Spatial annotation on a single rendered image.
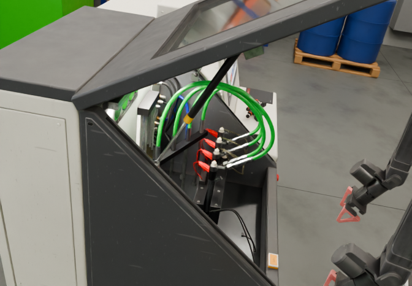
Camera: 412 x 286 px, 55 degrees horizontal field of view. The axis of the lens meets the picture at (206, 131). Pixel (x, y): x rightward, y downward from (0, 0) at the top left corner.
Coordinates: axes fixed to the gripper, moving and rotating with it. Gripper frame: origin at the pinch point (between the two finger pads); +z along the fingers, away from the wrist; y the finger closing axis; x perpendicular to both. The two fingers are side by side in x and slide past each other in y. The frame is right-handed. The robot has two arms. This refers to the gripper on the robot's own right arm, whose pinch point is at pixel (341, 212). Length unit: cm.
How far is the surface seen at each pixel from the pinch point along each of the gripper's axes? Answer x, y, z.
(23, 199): -80, 63, 25
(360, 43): 13, -468, 57
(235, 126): -49, -15, 11
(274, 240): -14.1, 21.6, 12.4
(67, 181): -73, 59, 11
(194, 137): -58, 1, 18
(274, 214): -17.0, 8.7, 13.9
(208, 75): -71, -15, 2
